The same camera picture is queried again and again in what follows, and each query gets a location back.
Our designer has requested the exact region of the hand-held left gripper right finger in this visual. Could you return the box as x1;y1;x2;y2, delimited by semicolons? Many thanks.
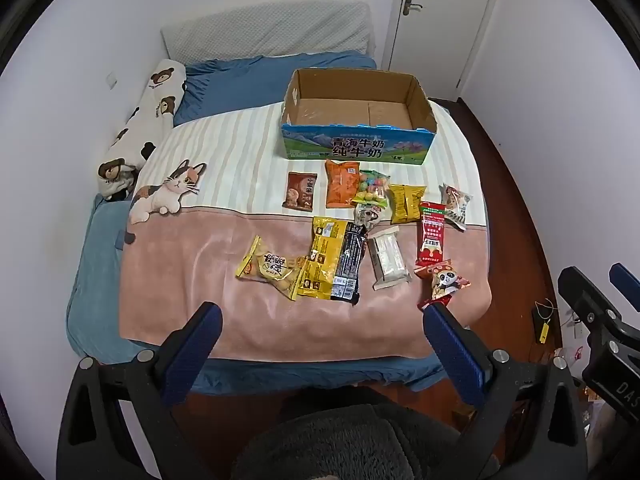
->
422;302;588;480

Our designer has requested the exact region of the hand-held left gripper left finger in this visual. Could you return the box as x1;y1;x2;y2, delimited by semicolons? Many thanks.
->
56;301;223;480

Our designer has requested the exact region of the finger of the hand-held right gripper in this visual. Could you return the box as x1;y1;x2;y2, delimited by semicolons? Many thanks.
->
557;266;625;342
609;262;640;312

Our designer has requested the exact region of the colourful candy bag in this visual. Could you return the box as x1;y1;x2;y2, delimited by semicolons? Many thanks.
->
351;169;391;211

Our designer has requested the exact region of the blue printed cardboard box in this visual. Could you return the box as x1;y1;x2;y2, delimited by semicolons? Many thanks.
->
279;67;437;167

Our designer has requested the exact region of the panda print snack packet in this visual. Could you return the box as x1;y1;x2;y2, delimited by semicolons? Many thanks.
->
414;259;473;310

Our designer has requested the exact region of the cat print blanket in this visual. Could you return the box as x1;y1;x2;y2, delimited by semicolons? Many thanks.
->
118;101;493;361

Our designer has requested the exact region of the clear white wafer packet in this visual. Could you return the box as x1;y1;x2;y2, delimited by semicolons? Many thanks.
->
366;225;413;292

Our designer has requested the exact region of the yellow bun snack packet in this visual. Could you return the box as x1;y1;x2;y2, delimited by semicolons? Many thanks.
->
235;235;307;302

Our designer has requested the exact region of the long red snack packet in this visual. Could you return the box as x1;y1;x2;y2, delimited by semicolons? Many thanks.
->
415;202;447;267

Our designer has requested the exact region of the grey fuzzy cloth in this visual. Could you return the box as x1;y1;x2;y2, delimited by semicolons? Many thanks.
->
245;389;501;480

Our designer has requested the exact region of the white snack packet red print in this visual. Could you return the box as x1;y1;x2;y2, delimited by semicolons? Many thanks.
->
440;184;474;232

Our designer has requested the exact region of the large yellow black snack packet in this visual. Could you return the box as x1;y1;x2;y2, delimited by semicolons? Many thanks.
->
296;216;369;306

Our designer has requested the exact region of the gold snack packet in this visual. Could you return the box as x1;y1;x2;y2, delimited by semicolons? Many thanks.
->
388;183;427;225

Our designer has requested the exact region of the small white snack packet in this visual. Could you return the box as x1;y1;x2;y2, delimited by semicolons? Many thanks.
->
354;205;383;233

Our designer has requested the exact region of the brown snack packet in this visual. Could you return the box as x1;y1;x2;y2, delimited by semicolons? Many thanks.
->
281;171;318;212

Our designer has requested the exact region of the orange snack packet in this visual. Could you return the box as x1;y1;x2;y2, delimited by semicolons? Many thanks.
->
324;159;362;210

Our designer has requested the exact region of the bear print pillow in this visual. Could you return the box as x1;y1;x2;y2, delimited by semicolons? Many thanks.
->
97;59;188;202

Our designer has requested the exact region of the blue pillow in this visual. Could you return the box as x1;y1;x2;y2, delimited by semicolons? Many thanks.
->
172;54;378;127

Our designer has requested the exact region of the white door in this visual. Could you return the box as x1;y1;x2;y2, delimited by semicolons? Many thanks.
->
387;0;501;103

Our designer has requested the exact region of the grey padded headboard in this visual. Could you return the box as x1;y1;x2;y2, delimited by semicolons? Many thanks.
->
161;0;376;64

